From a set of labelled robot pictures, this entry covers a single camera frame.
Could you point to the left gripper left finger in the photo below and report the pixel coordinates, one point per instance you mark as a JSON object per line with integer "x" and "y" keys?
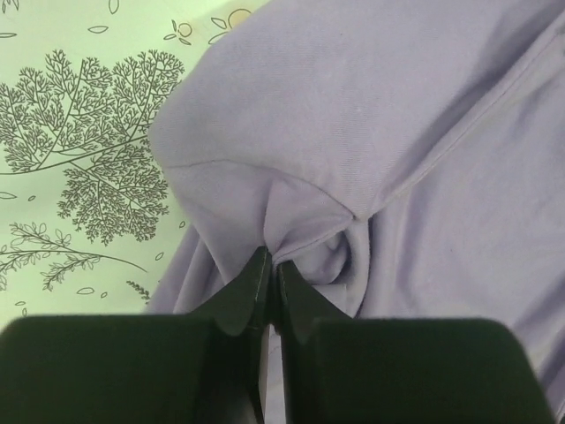
{"x": 207, "y": 366}

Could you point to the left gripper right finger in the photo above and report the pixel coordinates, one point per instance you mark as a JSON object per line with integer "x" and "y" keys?
{"x": 339, "y": 369}

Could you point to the purple t shirt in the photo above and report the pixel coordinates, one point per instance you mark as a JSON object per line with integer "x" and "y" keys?
{"x": 408, "y": 156}

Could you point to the floral patterned table mat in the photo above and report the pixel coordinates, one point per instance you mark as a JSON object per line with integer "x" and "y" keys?
{"x": 88, "y": 223}

